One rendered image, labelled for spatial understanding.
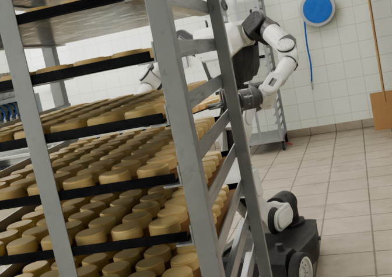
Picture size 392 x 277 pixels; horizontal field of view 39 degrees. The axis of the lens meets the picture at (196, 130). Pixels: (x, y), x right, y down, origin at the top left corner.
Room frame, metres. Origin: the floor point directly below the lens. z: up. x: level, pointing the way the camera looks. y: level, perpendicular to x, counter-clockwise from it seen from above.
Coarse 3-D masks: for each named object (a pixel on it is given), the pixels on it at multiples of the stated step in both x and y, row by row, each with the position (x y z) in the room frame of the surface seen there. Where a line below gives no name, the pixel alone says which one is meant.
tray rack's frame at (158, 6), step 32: (0, 0) 0.83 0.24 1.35; (160, 0) 0.78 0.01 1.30; (0, 32) 0.83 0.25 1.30; (160, 32) 0.78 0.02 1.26; (160, 64) 0.78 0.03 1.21; (32, 96) 0.83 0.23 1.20; (32, 128) 0.83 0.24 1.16; (192, 128) 0.78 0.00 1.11; (32, 160) 0.83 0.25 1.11; (192, 160) 0.78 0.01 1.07; (192, 192) 0.78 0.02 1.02; (64, 224) 0.83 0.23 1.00; (192, 224) 0.78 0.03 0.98; (64, 256) 0.83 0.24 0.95
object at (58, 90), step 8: (48, 48) 1.47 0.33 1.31; (56, 48) 1.49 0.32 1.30; (48, 56) 1.47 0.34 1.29; (56, 56) 1.48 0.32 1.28; (48, 64) 1.47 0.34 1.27; (56, 64) 1.47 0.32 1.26; (56, 88) 1.47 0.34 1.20; (64, 88) 1.48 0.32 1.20; (56, 96) 1.47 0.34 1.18; (64, 96) 1.47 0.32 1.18; (56, 104) 1.47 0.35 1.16
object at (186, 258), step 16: (224, 192) 1.30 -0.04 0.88; (224, 208) 1.23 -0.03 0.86; (80, 256) 1.06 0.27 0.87; (96, 256) 1.02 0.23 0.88; (112, 256) 1.05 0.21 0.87; (128, 256) 0.98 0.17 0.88; (144, 256) 0.98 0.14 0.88; (160, 256) 0.96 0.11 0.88; (176, 256) 0.93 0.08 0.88; (192, 256) 0.91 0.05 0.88; (32, 272) 1.01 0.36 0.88; (48, 272) 0.98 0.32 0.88; (80, 272) 0.94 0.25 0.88; (96, 272) 0.94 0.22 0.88; (112, 272) 0.92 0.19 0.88; (128, 272) 0.93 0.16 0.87; (144, 272) 0.88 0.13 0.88; (160, 272) 0.91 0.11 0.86; (176, 272) 0.86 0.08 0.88; (192, 272) 0.89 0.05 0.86
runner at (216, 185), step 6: (234, 150) 1.37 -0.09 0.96; (228, 156) 1.25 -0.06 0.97; (234, 156) 1.35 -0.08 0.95; (228, 162) 1.23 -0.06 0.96; (222, 168) 1.14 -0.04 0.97; (228, 168) 1.22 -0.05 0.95; (222, 174) 1.13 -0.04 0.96; (216, 180) 1.05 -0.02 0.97; (222, 180) 1.11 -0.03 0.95; (216, 186) 1.04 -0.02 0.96; (210, 192) 0.97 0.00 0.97; (216, 192) 1.03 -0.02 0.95; (210, 198) 0.96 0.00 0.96; (192, 234) 0.78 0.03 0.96; (192, 240) 0.78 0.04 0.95; (180, 246) 0.79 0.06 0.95
